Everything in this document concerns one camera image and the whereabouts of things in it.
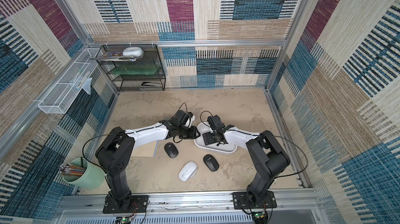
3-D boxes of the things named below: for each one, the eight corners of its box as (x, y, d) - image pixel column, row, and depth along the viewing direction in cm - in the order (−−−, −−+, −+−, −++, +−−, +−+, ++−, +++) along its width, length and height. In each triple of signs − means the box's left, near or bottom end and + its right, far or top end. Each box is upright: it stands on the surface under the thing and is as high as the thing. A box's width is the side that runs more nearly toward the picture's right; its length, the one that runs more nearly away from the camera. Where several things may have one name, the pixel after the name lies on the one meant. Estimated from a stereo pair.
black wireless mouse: (172, 160, 88) (171, 158, 86) (163, 148, 93) (162, 146, 91) (180, 153, 91) (179, 152, 89) (171, 142, 95) (170, 140, 93)
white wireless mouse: (182, 184, 80) (182, 182, 79) (175, 171, 84) (175, 170, 83) (200, 171, 84) (200, 170, 83) (193, 160, 88) (193, 158, 87)
